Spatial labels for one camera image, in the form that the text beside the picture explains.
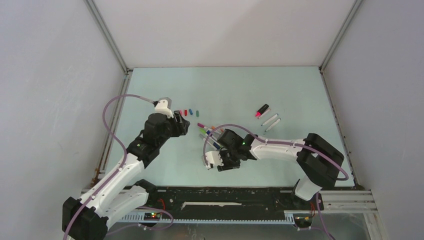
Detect black pink highlighter body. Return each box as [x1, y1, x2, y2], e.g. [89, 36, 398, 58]
[255, 104, 269, 118]

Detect red capped white marker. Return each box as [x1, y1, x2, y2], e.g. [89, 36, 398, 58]
[257, 108, 271, 119]

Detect light blue capped marker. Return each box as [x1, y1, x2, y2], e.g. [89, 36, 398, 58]
[261, 113, 279, 126]

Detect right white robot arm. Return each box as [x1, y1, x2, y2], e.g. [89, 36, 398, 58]
[203, 129, 349, 209]

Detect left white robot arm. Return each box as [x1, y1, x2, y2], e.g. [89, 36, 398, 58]
[62, 111, 190, 240]

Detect grey capped marker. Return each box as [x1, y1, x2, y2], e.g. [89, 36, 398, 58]
[199, 133, 217, 150]

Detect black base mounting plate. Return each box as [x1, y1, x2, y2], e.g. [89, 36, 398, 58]
[126, 185, 325, 221]

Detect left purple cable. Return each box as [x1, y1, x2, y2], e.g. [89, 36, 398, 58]
[62, 94, 175, 240]

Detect purple cable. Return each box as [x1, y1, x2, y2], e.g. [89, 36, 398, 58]
[62, 94, 175, 240]
[202, 124, 350, 240]

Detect left aluminium frame post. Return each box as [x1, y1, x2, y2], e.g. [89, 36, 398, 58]
[85, 0, 132, 187]

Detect aluminium frame post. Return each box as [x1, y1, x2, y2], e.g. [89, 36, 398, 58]
[319, 0, 364, 74]
[85, 0, 132, 187]

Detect grey cable duct rail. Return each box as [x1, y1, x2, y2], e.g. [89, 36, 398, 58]
[117, 211, 312, 225]

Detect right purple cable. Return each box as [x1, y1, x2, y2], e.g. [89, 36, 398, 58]
[202, 124, 350, 240]

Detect right aluminium frame post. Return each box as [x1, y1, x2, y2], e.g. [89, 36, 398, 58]
[319, 0, 364, 74]

